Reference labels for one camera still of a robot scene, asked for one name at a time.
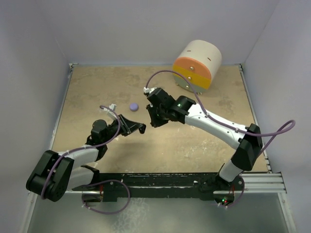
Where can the purple earbud charging case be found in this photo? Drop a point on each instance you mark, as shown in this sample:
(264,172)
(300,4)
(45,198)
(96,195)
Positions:
(133,107)

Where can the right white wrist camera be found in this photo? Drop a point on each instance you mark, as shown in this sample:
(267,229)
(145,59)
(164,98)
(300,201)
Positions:
(148,91)

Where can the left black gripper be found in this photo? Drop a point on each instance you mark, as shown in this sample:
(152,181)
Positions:
(128,127)

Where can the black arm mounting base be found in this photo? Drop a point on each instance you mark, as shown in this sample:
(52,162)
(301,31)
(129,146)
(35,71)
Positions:
(199,185)

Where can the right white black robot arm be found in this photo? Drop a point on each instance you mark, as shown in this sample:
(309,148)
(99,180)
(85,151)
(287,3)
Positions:
(245,140)

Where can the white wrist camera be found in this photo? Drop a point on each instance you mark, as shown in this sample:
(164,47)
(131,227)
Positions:
(110,111)
(148,91)

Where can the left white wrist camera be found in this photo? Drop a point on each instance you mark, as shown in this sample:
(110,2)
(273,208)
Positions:
(110,111)

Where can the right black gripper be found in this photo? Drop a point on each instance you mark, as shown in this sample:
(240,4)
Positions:
(155,122)

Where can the round cream drawer cabinet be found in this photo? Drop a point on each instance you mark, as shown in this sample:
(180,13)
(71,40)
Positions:
(199,63)

